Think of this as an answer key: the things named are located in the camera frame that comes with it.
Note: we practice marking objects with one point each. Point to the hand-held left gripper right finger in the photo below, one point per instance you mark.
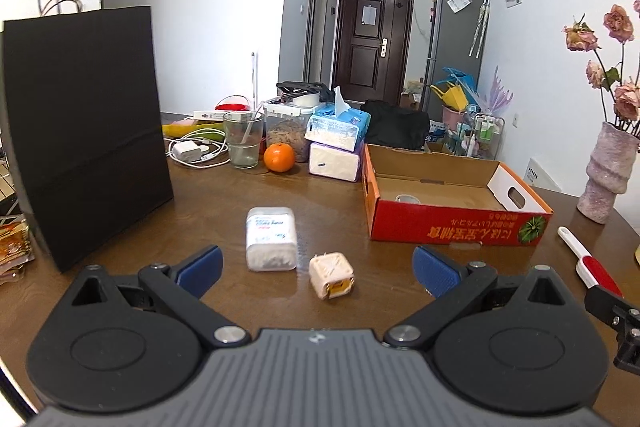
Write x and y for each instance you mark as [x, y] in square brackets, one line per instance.
[437, 272]

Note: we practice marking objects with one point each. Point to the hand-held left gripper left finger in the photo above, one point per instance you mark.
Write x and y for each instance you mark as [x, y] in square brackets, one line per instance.
[200, 269]

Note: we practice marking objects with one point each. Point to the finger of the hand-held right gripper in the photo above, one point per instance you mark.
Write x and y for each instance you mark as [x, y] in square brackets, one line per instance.
[612, 309]

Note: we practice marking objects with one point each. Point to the red and white lint brush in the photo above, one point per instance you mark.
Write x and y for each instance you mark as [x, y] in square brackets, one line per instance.
[592, 269]

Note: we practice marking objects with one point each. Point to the red cardboard box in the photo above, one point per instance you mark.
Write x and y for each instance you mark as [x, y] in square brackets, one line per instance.
[450, 224]

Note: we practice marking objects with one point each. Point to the white cotton swab box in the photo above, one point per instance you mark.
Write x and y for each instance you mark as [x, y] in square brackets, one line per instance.
[271, 239]

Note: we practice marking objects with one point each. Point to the cream cube-shaped plug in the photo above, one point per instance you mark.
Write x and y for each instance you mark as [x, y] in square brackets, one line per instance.
[329, 274]

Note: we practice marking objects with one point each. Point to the clear drinking glass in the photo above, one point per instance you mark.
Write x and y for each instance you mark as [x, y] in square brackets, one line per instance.
[243, 142]

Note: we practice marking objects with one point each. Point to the orange fruit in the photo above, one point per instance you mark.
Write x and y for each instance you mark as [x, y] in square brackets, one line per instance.
[279, 158]

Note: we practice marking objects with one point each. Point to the pink stone vase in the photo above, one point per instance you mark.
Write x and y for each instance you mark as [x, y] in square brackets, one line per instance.
[607, 172]

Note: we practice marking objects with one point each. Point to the yellow packet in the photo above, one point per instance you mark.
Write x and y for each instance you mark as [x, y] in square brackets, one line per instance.
[192, 127]

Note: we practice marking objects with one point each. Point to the white tissue pack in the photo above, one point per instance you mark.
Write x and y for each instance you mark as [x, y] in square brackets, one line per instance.
[334, 163]

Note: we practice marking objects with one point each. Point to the white flat box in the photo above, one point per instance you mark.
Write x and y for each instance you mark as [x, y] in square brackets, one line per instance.
[207, 114]

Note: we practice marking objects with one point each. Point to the clear plastic food container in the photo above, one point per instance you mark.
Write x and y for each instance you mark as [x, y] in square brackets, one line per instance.
[287, 132]

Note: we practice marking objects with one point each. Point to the pink bucket with toys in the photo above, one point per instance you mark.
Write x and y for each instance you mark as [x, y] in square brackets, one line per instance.
[452, 107]

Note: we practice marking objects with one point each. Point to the red lidded container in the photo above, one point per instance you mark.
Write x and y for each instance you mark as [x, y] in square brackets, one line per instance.
[232, 103]

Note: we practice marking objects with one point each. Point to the blue tissue pack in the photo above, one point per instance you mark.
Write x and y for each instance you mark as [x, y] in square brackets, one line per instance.
[337, 129]

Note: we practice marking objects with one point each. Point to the black paper bag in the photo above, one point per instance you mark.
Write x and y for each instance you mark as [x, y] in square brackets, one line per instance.
[85, 132]

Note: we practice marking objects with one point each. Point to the orange snack packet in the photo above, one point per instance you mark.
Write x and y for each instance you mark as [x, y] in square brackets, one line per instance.
[14, 247]

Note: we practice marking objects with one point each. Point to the purple feather decoration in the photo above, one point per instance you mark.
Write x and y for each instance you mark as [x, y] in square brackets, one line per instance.
[500, 94]

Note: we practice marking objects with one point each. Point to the white pole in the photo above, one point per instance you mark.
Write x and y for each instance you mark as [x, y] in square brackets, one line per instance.
[254, 77]

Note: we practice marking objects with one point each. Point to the grey refrigerator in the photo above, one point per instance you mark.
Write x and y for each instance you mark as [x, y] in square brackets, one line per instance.
[452, 52]

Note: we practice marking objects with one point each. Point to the dark brown door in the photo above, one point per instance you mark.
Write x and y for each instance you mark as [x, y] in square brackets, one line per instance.
[372, 42]

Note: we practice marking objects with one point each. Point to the white folded umbrella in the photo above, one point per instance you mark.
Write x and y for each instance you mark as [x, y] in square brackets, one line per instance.
[481, 22]

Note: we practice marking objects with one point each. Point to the dried pink flowers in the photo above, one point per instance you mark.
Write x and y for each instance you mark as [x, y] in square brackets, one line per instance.
[617, 22]

